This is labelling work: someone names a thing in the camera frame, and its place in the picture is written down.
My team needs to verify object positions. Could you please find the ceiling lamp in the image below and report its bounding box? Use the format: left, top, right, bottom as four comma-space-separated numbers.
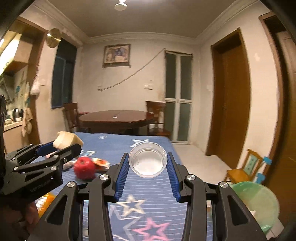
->
114, 0, 127, 11

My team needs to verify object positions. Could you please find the yellow snack wrapper with barcode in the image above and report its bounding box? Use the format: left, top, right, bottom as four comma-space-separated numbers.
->
35, 193, 56, 218

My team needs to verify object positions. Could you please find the orange torn small carton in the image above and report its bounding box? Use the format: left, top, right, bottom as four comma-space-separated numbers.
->
92, 158, 110, 172

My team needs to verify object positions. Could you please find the framed wall picture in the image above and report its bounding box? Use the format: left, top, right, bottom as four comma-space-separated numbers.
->
102, 44, 131, 68

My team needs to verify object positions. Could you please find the electric kettle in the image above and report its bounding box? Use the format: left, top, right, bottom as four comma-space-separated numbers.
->
13, 108, 20, 122

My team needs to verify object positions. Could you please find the white glass double door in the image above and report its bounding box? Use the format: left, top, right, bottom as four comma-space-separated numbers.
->
165, 51, 193, 143

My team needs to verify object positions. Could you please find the hanging white plastic bag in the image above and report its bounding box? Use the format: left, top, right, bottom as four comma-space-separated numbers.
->
30, 76, 41, 96

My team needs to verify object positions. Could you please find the small yellow child chair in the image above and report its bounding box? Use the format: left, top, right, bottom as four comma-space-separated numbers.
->
224, 149, 272, 184

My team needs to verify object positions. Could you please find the red apple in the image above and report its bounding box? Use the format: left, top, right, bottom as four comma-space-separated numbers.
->
74, 157, 96, 180

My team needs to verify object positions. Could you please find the dark wooden dining table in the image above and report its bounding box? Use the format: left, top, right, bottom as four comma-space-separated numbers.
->
79, 110, 154, 136

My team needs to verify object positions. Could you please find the yellow sponge block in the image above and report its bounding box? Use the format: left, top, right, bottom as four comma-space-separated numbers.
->
53, 131, 84, 150

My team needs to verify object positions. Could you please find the left wooden chair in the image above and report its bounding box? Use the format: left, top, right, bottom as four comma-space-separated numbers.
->
63, 102, 89, 133

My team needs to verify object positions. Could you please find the right wooden chair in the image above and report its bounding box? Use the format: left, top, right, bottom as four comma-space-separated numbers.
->
146, 101, 171, 138

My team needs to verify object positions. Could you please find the dark window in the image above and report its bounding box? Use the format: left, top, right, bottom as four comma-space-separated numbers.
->
51, 39, 77, 109

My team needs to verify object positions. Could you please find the blue star patterned tablecloth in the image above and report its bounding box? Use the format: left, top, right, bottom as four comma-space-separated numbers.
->
76, 133, 187, 240

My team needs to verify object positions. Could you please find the wooden chair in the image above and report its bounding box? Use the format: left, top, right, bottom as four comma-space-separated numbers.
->
63, 102, 89, 133
146, 101, 171, 138

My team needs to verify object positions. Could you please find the round gold wall clock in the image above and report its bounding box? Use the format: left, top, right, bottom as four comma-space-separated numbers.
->
46, 28, 61, 48

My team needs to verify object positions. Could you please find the person's left hand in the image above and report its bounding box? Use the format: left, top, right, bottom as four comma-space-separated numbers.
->
23, 201, 39, 227

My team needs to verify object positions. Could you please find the brown wooden door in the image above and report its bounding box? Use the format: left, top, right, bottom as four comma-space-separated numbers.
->
206, 29, 251, 169

